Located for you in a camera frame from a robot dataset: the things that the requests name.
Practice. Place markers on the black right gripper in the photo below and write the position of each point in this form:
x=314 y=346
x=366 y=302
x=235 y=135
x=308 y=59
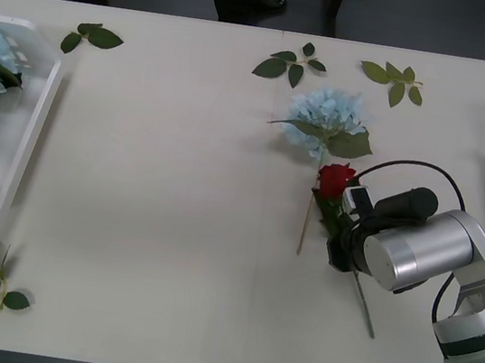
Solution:
x=346 y=252

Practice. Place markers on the red rose with stem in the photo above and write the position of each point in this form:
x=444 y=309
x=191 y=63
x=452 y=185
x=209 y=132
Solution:
x=332 y=179

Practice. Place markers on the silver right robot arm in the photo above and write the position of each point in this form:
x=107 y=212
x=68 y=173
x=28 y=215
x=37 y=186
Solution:
x=419 y=249

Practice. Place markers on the light green leaf twig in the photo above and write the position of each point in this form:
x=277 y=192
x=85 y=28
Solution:
x=375 y=71

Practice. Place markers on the dark green leaf twig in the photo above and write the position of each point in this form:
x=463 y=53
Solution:
x=269 y=67
x=104 y=38

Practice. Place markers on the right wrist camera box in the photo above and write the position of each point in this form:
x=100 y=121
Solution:
x=356 y=199

